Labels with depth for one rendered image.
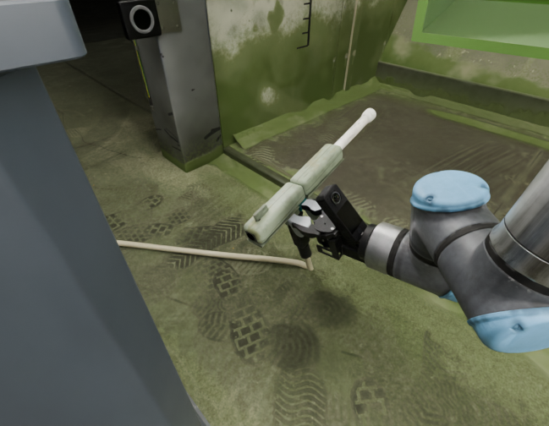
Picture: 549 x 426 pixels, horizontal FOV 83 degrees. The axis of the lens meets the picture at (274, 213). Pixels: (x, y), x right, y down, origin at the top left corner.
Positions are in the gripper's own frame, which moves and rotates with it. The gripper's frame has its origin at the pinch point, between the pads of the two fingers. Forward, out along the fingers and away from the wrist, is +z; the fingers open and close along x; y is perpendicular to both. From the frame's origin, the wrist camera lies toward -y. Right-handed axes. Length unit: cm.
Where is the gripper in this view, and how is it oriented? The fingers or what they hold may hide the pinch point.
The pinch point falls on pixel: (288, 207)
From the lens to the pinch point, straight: 69.8
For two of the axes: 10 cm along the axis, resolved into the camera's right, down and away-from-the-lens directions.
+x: 6.0, -6.7, 4.4
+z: -7.5, -2.8, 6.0
